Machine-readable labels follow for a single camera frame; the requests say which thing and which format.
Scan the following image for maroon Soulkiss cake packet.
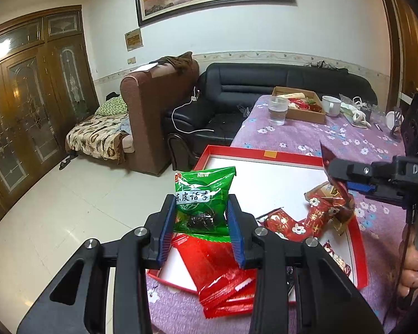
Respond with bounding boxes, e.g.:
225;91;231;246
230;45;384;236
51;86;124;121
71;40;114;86
304;144;355;235

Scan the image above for red gift box tray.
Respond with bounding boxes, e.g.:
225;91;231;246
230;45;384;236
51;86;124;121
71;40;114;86
194;146;368;289

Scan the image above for red flower snack packet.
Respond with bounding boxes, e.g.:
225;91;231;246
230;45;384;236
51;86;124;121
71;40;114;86
303;195;339;237

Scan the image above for white plush toy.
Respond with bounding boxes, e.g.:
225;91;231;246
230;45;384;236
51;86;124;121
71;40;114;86
343;109;371;129

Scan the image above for person right hand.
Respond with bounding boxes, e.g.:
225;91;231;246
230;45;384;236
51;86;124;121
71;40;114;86
397;244;418;298

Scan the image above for patterned blanket bed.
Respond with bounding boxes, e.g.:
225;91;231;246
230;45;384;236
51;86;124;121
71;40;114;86
65;96;132;164

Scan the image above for clear water cup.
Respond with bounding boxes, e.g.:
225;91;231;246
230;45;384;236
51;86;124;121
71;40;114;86
268;96;289;125

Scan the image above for green plum snack packet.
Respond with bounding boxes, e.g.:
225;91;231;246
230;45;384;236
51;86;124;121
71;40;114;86
174;167;236;243

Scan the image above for wooden cabinet doors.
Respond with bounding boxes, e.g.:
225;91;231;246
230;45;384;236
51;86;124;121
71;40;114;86
0;5;99;221

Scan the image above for red white heart packet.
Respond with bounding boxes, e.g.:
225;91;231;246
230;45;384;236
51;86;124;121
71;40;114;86
323;240;352;277

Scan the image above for white charging cable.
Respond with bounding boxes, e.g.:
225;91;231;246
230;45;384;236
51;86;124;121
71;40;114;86
170;86;215;138

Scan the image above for long red snack pack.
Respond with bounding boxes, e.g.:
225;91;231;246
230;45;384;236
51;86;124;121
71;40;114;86
172;234;257;319

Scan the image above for black leather sofa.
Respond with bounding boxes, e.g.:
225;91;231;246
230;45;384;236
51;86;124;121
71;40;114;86
161;63;378;154

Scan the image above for black phone stand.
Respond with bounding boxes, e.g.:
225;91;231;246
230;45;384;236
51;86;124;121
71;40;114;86
390;107;403;141

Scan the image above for purple floral tablecloth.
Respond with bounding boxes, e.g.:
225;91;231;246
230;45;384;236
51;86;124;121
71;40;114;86
148;96;405;333

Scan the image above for cardboard snack box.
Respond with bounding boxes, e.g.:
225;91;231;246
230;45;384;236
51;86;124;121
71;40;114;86
272;86;326;124

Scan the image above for white ceramic mug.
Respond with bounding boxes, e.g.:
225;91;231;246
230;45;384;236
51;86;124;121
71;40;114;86
322;95;341;117

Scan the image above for brown armchair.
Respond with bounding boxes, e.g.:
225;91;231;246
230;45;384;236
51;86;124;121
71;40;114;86
120;51;199;176

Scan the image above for white plastic jar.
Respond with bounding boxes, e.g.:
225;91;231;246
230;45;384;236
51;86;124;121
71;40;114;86
386;111;393;130

